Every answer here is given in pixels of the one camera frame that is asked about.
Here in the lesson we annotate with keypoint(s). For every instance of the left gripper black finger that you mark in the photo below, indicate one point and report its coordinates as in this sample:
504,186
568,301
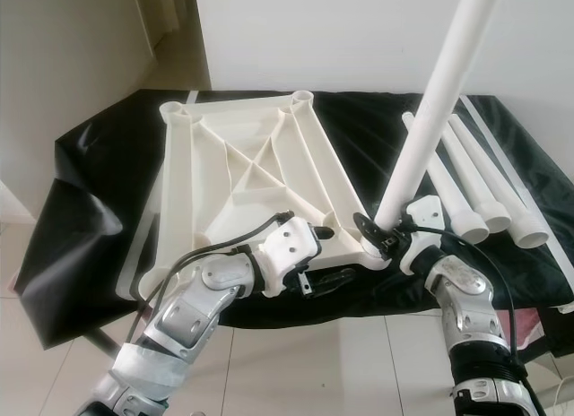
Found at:
323,231
336,278

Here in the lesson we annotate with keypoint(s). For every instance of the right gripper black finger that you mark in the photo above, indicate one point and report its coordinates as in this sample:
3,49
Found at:
368,225

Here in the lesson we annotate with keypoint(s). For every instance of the white plastic children table top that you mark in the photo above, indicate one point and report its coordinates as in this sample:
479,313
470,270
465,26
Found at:
188,192

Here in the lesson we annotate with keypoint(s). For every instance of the white plastic table leg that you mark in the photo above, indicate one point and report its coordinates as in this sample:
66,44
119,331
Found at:
447,187
480,187
503,187
453,75

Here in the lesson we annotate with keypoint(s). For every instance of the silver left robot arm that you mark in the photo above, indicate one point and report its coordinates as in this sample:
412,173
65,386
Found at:
188,317

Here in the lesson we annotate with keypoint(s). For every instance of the pink plastic object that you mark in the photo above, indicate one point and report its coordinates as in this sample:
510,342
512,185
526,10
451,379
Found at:
529,326

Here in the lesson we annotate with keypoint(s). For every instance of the black metal table leg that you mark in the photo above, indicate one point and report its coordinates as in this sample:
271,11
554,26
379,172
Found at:
103,344

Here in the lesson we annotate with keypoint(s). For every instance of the black plastic table cover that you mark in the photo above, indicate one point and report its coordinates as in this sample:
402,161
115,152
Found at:
94,165

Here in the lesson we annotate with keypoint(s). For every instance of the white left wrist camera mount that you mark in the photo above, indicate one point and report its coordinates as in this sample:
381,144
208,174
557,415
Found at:
287,250

